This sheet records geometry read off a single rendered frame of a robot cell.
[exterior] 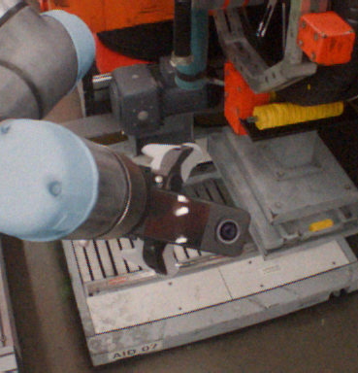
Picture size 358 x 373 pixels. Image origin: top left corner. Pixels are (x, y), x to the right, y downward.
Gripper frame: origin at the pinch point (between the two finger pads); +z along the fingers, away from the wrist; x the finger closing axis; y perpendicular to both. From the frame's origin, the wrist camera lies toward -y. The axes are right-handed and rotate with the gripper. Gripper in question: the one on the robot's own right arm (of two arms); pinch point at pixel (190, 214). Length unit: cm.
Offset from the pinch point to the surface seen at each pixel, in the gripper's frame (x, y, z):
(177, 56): -30, 20, 40
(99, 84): -37, 71, 111
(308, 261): 7, -12, 101
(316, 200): -11, -11, 98
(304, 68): -34, -5, 47
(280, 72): -33, 0, 51
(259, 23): -54, 12, 78
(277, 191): -11, 1, 97
